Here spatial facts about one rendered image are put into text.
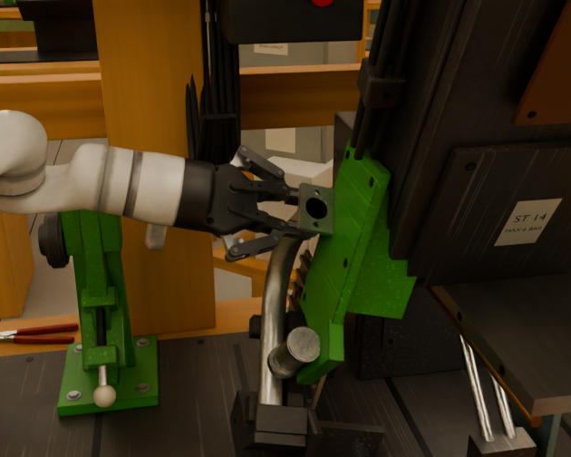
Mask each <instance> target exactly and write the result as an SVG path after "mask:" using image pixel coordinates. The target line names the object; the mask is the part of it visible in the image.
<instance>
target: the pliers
mask: <svg viewBox="0 0 571 457"><path fill-rule="evenodd" d="M78 328H79V325H78V324H77V323H70V324H62V325H54V326H38V327H30V328H22V329H17V330H15V331H5V332H0V342H12V343H15V344H59V345H68V344H73V342H74V337H73V336H67V335H44V334H52V333H61V332H68V331H76V330H78Z"/></svg>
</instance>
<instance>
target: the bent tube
mask: <svg viewBox="0 0 571 457"><path fill-rule="evenodd" d="M315 191H316V192H317V193H318V195H316V194H315ZM290 219H291V220H295V221H297V230H300V231H305V232H311V233H316V234H321V235H326V236H332V235H333V233H334V189H331V188H327V187H322V186H316V185H312V184H307V183H303V182H301V183H300V184H299V191H298V210H297V211H296V212H295V213H294V215H293V216H292V217H291V218H290ZM315 226H317V228H316V227H315ZM303 242H304V241H303V240H301V239H295V238H287V237H281V242H280V243H279V244H278V245H277V246H276V247H275V248H274V250H272V253H271V256H270V259H269V263H268V267H267V271H266V279H265V284H264V292H263V299H262V313H261V336H260V357H259V379H258V402H257V403H258V404H274V405H284V381H285V379H280V378H277V377H275V376H274V375H272V374H271V372H270V371H269V369H268V366H267V357H268V355H269V353H270V352H271V350H272V349H274V348H275V347H276V346H277V345H281V344H283V343H284V342H285V340H286V297H287V290H288V284H289V279H290V276H291V271H292V268H293V265H294V262H295V257H296V254H297V252H298V250H299V248H300V246H301V245H302V243H303Z"/></svg>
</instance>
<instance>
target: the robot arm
mask: <svg viewBox="0 0 571 457"><path fill-rule="evenodd" d="M47 148H48V141H47V135H46V132H45V129H44V127H43V125H42V124H41V123H40V122H39V121H38V120H36V119H35V117H33V116H32V115H29V114H27V113H24V112H19V111H11V110H3V111H0V211H2V212H5V213H10V214H36V213H50V212H65V211H72V210H82V209H85V210H90V211H96V212H97V211H98V212H100V213H106V214H112V215H118V216H123V215H124V217H127V218H131V219H136V220H139V221H143V222H147V223H148V226H147V231H146V238H145V239H146V240H145V245H146V246H147V248H148V249H155V250H160V251H162V249H163V246H164V243H165V237H166V231H167V226H169V227H174V228H180V229H190V230H196V231H204V232H208V233H211V234H212V235H214V236H215V237H217V238H221V239H222V242H223V245H224V247H225V250H226V252H227V253H226V254H225V260H226V261H227V262H229V263H231V262H235V261H238V260H241V259H244V258H250V257H253V256H256V255H260V254H263V253H266V252H269V251H272V250H274V248H275V247H276V246H277V245H278V244H279V243H280V242H281V237H287V238H295V239H301V240H310V239H311V238H314V237H315V236H317V235H318V234H316V233H311V232H305V231H300V230H297V221H295V220H291V219H290V220H288V221H287V222H286V221H285V220H283V219H279V218H276V217H273V216H270V215H268V213H267V212H265V211H263V210H260V209H258V207H257V203H260V202H264V201H275V202H280V201H284V202H285V204H287V205H293V206H298V191H299V189H298V188H292V187H289V186H288V185H287V184H286V181H285V178H284V176H285V172H284V171H283V170H282V169H281V168H279V167H278V166H276V165H275V164H274V163H272V162H271V161H269V160H267V159H266V158H264V157H263V156H261V155H259V154H258V153H256V152H255V151H253V150H251V149H250V148H248V147H247V146H246V145H241V146H239V148H238V150H237V152H236V154H235V156H234V159H233V160H232V161H231V163H226V164H223V165H215V164H212V163H210V162H206V161H202V160H192V159H188V158H183V157H179V156H173V155H168V154H164V153H158V152H147V151H135V152H134V151H133V150H128V149H123V148H118V147H113V146H109V145H103V144H98V143H84V144H82V145H81V146H80V147H79V148H78V149H77V150H76V152H75V153H74V155H73V159H72V161H71V162H70V163H68V164H63V165H54V166H46V157H47ZM241 170H242V171H247V170H248V171H249V172H251V173H252V174H254V175H255V176H257V177H259V178H260V179H261V180H251V179H249V178H248V177H247V176H246V175H245V174H244V173H243V172H242V171H241ZM243 229H246V230H249V231H252V232H255V233H264V234H267V235H268V236H264V237H262V238H255V239H252V240H249V241H246V242H245V241H244V239H242V238H234V237H233V236H232V235H234V234H236V233H238V232H239V231H241V230H243Z"/></svg>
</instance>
